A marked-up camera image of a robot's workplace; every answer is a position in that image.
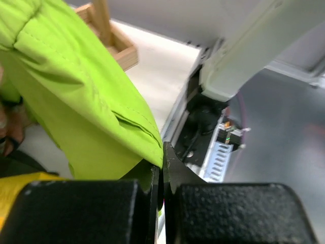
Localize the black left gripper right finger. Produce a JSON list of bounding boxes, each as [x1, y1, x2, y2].
[[162, 142, 206, 243]]

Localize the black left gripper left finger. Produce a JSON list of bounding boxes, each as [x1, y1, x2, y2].
[[138, 162, 164, 243]]

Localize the lime green shorts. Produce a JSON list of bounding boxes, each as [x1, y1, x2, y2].
[[1, 1, 163, 180]]

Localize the dark olive shorts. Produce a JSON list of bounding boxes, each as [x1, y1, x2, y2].
[[1, 150, 48, 178]]

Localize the yellow shorts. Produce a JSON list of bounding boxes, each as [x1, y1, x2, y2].
[[0, 172, 64, 229]]

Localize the pink patterned shorts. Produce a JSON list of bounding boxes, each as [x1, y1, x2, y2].
[[1, 68, 31, 156]]

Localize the wooden clothes rack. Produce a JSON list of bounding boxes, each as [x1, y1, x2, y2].
[[75, 0, 139, 71]]

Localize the grey slotted cable duct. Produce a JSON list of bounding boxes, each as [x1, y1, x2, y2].
[[198, 121, 242, 182]]

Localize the aluminium mounting rail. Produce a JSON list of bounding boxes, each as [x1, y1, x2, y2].
[[160, 64, 202, 154]]

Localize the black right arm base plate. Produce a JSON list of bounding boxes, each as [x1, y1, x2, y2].
[[175, 94, 229, 166]]

